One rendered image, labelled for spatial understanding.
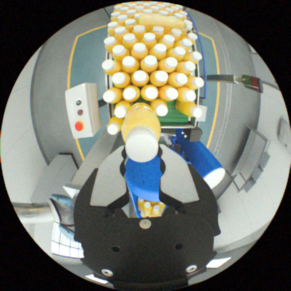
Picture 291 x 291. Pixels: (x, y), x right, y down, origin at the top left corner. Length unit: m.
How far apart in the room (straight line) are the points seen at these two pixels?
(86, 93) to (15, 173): 2.57
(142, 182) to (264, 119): 3.51
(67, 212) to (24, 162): 2.41
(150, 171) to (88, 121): 0.30
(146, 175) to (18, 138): 2.71
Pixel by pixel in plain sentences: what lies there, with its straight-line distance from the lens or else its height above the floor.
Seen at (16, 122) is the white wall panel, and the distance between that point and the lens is 2.76.
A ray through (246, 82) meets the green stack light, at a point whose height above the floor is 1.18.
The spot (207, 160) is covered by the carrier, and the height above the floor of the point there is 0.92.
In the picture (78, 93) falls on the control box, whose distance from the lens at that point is 0.37.
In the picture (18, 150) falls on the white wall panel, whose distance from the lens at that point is 2.73.
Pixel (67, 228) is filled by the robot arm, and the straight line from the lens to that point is 0.53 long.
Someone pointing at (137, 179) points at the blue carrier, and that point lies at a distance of 0.37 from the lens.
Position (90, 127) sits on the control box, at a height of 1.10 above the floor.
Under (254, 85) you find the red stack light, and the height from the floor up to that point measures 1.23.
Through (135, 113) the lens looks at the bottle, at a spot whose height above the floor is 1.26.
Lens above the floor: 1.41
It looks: 58 degrees down
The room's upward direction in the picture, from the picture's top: 174 degrees clockwise
